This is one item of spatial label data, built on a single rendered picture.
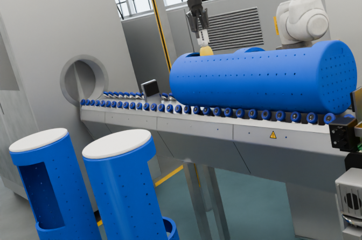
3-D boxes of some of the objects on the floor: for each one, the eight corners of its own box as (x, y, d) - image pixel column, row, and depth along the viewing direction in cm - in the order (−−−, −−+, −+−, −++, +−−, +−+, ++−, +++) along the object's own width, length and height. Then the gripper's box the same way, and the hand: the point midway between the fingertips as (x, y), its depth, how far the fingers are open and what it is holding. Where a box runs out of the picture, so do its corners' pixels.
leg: (226, 240, 271) (204, 149, 257) (232, 243, 267) (211, 150, 252) (220, 245, 268) (197, 153, 253) (227, 248, 263) (204, 154, 249)
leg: (210, 252, 263) (187, 158, 248) (217, 255, 258) (194, 160, 244) (204, 257, 259) (180, 163, 245) (210, 260, 255) (187, 164, 240)
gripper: (200, -4, 223) (210, 40, 229) (176, 2, 214) (187, 48, 219) (210, -7, 218) (220, 39, 223) (186, -1, 208) (197, 47, 213)
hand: (202, 37), depth 220 cm, fingers closed on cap, 4 cm apart
